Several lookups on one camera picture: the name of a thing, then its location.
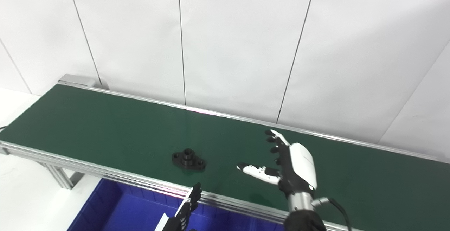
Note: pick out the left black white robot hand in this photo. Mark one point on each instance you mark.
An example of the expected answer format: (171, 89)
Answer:
(179, 220)

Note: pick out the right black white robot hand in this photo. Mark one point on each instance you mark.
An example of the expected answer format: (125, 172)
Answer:
(299, 164)

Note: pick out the black flanged machine part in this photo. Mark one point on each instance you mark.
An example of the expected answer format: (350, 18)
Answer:
(188, 160)

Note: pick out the blue plastic bin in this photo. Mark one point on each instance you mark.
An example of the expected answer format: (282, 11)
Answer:
(123, 213)

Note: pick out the green conveyor belt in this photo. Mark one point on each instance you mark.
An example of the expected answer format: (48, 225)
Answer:
(105, 125)

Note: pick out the aluminum conveyor support leg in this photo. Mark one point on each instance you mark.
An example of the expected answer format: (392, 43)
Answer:
(59, 176)

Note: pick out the grey conveyor end cover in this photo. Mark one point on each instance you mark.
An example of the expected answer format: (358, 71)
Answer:
(77, 79)

